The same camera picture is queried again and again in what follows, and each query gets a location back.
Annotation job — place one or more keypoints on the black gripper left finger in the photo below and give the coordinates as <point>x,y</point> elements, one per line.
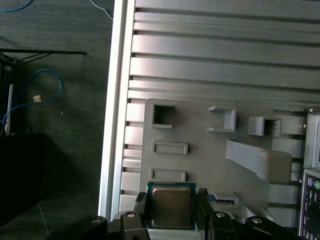
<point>130,227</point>

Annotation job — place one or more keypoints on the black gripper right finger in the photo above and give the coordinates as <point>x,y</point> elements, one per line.
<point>220,227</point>

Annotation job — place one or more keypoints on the silver square CPU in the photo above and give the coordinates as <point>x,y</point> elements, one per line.
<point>170,205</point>

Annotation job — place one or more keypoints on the blue RAM stick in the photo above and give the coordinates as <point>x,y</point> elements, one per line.
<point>211,198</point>

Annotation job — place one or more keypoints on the grey plastic parts rack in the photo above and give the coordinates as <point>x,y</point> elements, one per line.
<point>200,155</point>

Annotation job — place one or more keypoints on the black floor box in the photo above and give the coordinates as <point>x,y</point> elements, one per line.
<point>20,175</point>

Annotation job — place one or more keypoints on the black open PC case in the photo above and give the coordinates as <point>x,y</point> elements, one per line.
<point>312,140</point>

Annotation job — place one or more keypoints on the brown tape scrap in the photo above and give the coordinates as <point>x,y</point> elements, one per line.
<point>37,99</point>

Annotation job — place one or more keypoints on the white metal leg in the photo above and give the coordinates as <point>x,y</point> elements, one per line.
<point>10,110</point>

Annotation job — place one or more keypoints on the black metal stand leg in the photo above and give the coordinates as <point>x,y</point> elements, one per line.
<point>50,52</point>

